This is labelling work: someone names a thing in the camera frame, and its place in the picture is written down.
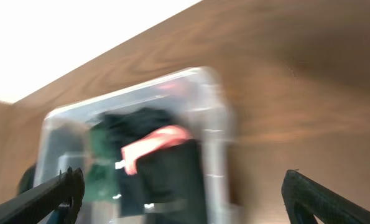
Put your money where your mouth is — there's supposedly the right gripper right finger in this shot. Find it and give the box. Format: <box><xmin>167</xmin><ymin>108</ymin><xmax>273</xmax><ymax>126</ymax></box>
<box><xmin>281</xmin><ymin>170</ymin><xmax>370</xmax><ymax>224</ymax></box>

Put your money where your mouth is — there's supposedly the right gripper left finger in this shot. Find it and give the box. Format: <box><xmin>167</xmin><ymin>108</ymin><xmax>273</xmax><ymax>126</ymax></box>
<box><xmin>0</xmin><ymin>167</ymin><xmax>85</xmax><ymax>224</ymax></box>

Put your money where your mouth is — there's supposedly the dark green cloth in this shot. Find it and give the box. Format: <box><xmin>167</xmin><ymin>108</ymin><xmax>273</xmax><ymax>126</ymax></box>
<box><xmin>83</xmin><ymin>123</ymin><xmax>121</xmax><ymax>203</ymax></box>

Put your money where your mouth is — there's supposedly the dark navy garment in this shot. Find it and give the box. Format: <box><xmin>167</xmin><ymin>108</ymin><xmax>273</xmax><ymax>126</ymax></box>
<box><xmin>97</xmin><ymin>107</ymin><xmax>176</xmax><ymax>217</ymax></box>

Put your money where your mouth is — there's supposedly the pink printed shirt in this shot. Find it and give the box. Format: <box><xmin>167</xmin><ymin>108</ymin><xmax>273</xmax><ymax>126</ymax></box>
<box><xmin>114</xmin><ymin>125</ymin><xmax>192</xmax><ymax>175</ymax></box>

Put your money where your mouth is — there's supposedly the black garment with tape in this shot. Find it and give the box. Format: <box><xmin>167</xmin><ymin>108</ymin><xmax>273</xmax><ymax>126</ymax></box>
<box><xmin>136</xmin><ymin>139</ymin><xmax>208</xmax><ymax>224</ymax></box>

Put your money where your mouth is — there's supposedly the clear plastic storage bin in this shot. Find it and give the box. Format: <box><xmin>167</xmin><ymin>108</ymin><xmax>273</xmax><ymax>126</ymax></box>
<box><xmin>34</xmin><ymin>67</ymin><xmax>234</xmax><ymax>224</ymax></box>

